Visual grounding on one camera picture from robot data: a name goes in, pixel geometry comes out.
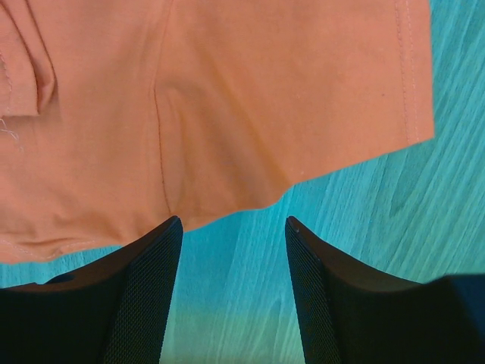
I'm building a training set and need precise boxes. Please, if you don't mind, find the orange t shirt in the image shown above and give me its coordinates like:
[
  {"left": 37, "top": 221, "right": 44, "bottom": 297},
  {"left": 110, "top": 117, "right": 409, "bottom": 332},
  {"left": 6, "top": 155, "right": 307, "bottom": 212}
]
[{"left": 1, "top": 1, "right": 433, "bottom": 264}]

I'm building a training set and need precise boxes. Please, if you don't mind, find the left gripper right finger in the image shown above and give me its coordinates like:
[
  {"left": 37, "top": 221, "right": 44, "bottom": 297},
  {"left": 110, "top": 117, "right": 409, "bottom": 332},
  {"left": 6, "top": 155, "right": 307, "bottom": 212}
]
[{"left": 285, "top": 217, "right": 484, "bottom": 363}]

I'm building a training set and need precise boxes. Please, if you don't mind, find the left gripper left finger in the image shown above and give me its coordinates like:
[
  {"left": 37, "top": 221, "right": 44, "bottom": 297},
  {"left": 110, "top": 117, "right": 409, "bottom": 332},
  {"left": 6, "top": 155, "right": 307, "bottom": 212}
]
[{"left": 1, "top": 216, "right": 183, "bottom": 363}]

